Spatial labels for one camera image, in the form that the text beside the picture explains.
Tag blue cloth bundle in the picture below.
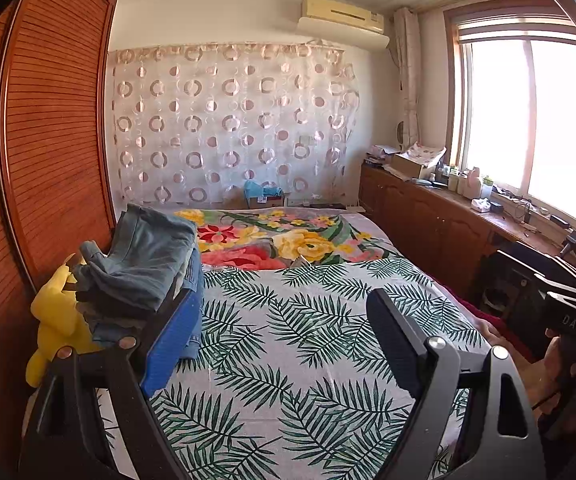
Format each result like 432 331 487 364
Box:
243 180 285 201

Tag person's right hand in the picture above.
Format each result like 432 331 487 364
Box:
543 330 571 401

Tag pile of papers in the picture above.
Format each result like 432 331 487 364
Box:
365 145 400 168

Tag small cardboard box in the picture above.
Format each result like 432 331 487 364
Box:
248 194 286 209

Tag blue-grey pants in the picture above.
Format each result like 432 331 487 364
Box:
70 203 200 313

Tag beige air conditioner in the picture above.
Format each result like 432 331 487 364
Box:
301 0 385 35

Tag wooden framed window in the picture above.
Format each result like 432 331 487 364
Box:
443 2 576 231

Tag stack of folded clothes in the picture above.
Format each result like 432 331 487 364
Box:
85 315 204 361

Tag dark grey folded pants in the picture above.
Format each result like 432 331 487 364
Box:
75 295 144 323

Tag dark red cloth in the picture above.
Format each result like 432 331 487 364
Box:
448 292 534 361

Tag yellow plush toy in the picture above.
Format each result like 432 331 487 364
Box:
25 252 101 388

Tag blue folded jeans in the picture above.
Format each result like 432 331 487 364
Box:
180 247 205 296

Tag long wooden cabinet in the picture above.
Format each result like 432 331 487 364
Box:
359 162 576 306

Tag sheer circle pattern curtain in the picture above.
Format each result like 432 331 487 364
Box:
108 42 361 208

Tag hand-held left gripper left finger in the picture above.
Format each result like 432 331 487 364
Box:
18 282 204 480

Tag open cardboard box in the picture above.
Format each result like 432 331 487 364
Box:
392 144 447 181

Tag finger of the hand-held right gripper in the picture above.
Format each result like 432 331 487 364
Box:
533 269 576 292
538 282 576 307

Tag leaf print bed sheet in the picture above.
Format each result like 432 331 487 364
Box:
93 257 494 480

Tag wooden slatted wardrobe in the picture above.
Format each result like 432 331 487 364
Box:
0 0 119 461

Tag pale patterned window curtain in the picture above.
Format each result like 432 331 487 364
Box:
393 6 426 146

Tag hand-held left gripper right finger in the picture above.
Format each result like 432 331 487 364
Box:
365 287 549 480

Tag floral blanket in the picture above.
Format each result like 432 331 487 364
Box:
173 208 399 272

